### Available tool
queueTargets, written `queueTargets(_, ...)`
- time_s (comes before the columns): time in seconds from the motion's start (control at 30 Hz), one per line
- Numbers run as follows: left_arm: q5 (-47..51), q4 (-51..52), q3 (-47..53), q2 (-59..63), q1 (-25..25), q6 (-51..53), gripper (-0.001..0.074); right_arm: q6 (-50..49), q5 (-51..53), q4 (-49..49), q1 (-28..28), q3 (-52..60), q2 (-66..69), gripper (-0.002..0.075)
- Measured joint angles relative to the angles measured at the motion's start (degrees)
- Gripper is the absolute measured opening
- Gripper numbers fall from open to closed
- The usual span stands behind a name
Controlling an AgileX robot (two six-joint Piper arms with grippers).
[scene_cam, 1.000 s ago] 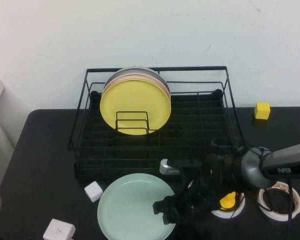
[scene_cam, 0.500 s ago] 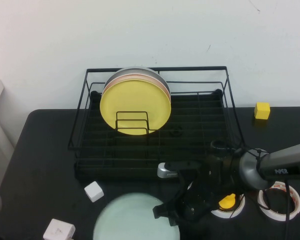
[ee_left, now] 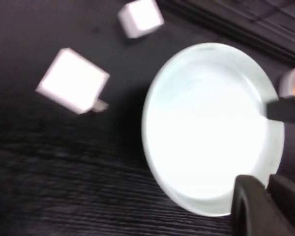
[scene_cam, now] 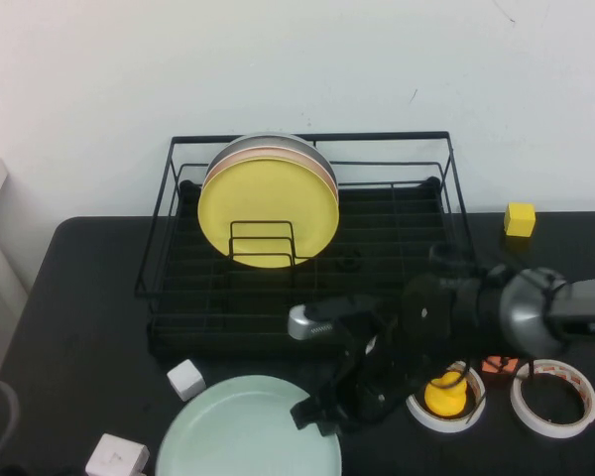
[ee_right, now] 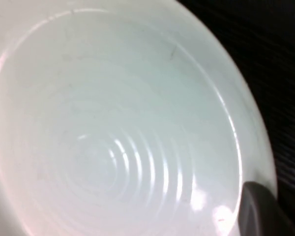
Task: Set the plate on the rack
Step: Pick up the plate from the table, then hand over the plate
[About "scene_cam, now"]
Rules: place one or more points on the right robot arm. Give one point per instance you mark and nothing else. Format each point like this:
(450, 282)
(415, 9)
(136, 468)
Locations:
(525, 312)

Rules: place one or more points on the white tape roll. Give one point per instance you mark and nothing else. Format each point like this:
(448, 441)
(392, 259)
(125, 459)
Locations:
(550, 430)
(443, 425)

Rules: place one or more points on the white square power adapter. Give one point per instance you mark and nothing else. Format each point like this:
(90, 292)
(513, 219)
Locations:
(114, 456)

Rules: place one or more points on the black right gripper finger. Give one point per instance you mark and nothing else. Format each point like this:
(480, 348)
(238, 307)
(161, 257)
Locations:
(331, 427)
(306, 412)

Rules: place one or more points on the orange cube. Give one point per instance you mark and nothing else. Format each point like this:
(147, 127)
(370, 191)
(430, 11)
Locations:
(491, 366)

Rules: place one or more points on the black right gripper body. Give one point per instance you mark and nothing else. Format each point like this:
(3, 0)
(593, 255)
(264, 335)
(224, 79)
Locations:
(372, 367)

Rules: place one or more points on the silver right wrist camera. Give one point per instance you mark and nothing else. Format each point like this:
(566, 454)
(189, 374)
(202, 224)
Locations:
(310, 323)

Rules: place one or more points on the yellow plate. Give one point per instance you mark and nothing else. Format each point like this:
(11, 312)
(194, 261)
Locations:
(268, 198)

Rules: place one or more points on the mint green plate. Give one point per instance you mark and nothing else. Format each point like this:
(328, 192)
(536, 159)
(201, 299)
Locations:
(243, 431)

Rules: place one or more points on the yellow rubber duck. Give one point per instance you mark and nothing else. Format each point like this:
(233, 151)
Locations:
(443, 399)

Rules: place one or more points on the yellow cube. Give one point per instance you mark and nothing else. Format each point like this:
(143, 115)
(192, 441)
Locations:
(520, 220)

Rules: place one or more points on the pink plate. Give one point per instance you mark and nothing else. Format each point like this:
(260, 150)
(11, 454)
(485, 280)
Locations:
(265, 152)

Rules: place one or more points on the grey plate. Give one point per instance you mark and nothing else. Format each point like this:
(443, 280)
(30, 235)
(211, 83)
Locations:
(265, 140)

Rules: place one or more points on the white cube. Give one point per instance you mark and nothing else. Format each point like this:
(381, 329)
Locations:
(186, 381)

